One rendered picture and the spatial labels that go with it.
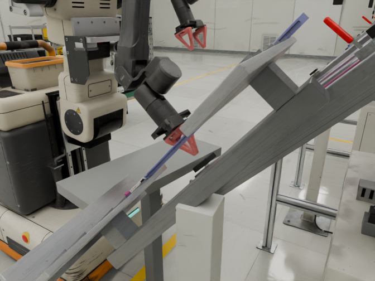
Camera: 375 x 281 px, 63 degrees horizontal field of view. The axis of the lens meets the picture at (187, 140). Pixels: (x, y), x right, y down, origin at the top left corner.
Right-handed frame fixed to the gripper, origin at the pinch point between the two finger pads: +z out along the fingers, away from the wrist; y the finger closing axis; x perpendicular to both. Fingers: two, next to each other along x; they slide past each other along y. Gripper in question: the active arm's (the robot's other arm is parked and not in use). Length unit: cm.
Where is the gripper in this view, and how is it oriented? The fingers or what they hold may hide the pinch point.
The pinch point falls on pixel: (194, 151)
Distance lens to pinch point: 71.5
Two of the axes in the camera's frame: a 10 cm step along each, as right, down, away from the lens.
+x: -5.9, 5.6, 5.9
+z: 6.3, 7.7, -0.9
